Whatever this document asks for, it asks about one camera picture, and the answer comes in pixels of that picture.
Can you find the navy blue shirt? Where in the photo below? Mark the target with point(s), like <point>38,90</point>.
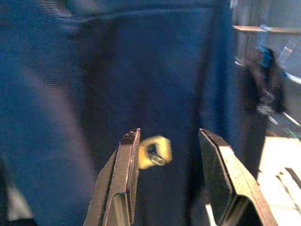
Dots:
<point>70,94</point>

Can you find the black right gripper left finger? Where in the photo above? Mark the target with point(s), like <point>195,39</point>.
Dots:
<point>117,183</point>

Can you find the black bag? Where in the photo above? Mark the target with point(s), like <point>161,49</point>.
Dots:
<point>258,89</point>

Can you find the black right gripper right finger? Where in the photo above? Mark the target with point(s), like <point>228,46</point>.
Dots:
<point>235,188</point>

